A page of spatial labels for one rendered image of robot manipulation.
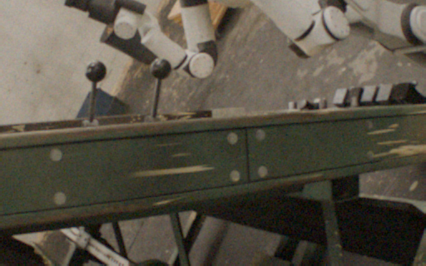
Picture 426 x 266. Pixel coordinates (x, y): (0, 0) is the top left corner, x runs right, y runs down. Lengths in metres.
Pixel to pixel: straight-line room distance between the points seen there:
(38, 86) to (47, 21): 0.85
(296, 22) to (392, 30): 0.71
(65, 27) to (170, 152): 6.14
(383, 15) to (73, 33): 5.43
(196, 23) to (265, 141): 0.90
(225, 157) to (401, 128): 0.38
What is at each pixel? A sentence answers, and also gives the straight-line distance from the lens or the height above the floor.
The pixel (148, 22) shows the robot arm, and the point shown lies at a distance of 1.61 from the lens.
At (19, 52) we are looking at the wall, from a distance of 6.61.
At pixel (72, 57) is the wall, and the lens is 6.73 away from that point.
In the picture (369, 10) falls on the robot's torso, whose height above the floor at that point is 0.84.
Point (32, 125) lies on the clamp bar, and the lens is 1.43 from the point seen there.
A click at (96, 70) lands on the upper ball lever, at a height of 1.54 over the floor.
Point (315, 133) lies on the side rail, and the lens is 0.80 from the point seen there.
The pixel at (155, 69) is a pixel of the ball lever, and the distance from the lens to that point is 0.89.
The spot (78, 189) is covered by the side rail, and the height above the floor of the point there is 1.54.
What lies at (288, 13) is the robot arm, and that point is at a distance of 1.08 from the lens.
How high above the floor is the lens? 1.71
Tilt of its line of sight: 24 degrees down
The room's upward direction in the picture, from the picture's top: 59 degrees counter-clockwise
